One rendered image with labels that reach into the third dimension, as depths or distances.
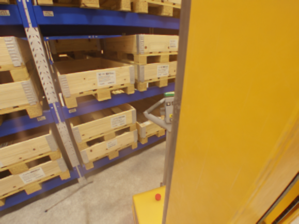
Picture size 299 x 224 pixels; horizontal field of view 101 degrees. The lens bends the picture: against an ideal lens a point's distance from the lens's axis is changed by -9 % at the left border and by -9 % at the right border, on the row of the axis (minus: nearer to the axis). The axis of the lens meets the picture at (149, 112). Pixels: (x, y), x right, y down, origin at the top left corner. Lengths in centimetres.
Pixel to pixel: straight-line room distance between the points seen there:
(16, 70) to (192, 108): 144
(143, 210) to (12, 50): 148
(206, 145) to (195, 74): 9
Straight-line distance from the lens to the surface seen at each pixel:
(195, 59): 18
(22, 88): 153
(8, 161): 188
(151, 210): 99
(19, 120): 171
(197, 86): 18
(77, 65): 271
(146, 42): 179
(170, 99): 107
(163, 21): 203
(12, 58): 150
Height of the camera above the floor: 178
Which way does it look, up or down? 28 degrees down
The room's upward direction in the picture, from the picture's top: straight up
